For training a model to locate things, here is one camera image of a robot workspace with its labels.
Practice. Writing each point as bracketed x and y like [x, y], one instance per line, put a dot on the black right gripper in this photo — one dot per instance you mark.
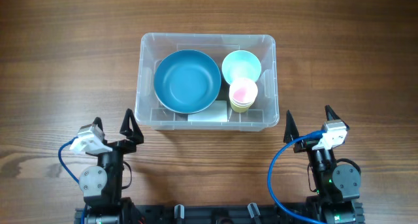
[292, 132]

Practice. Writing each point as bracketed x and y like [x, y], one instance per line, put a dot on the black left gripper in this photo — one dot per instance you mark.
[136, 136]

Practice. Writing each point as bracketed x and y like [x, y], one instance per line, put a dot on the cream plastic cup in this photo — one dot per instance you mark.
[241, 105]

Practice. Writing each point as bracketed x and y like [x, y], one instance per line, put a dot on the yellow plastic cup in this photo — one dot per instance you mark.
[239, 109]

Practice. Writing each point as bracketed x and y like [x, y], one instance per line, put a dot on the pink plastic cup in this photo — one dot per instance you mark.
[243, 90]

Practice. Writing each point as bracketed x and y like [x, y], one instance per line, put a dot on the dark blue bowl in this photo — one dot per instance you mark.
[187, 69]

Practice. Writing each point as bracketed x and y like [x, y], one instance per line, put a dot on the mint green small bowl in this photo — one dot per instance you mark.
[241, 64]

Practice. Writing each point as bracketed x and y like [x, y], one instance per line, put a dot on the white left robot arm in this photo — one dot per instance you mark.
[102, 184]

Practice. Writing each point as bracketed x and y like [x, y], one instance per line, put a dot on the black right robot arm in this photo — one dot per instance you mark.
[337, 181]

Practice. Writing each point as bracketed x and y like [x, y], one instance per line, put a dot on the clear plastic storage bin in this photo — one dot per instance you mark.
[155, 47]

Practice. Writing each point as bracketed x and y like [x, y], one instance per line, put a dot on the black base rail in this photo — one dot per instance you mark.
[155, 214]

